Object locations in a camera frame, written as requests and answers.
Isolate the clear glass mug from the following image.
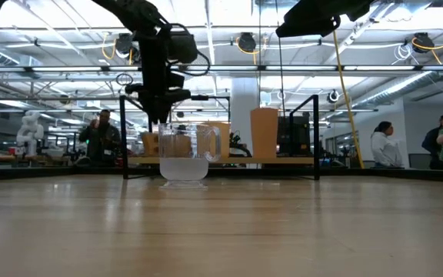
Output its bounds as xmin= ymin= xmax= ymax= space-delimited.
xmin=158 ymin=122 xmax=223 ymax=190

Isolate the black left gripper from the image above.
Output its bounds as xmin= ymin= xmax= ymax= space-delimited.
xmin=124 ymin=68 xmax=210 ymax=125

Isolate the yellow hanging cable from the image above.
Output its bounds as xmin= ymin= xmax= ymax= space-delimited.
xmin=331 ymin=29 xmax=366 ymax=170

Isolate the long white light bar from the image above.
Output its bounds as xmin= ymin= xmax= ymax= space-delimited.
xmin=0 ymin=65 xmax=443 ymax=73

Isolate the silver ventilation duct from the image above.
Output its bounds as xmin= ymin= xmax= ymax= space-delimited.
xmin=354 ymin=71 xmax=443 ymax=109

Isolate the black ceiling cable reel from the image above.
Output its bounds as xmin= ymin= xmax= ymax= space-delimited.
xmin=411 ymin=32 xmax=435 ymax=55
xmin=113 ymin=32 xmax=135 ymax=55
xmin=237 ymin=32 xmax=258 ymax=54
xmin=326 ymin=88 xmax=341 ymax=105

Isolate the black perforated computer box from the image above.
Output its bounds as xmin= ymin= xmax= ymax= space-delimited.
xmin=276 ymin=114 xmax=312 ymax=158

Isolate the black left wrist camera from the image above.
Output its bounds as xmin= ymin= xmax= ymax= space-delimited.
xmin=166 ymin=29 xmax=199 ymax=65

